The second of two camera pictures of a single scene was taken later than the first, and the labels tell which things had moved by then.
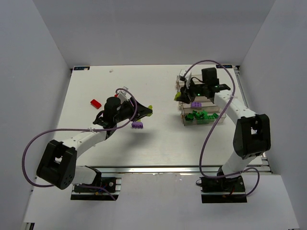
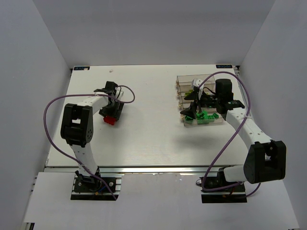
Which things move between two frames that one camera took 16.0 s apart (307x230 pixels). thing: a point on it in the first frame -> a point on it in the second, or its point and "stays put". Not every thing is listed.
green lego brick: x=189 y=117 stays put
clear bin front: x=202 y=116 stays put
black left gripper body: x=134 y=110 -> x=112 y=110
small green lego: x=215 y=115 stays put
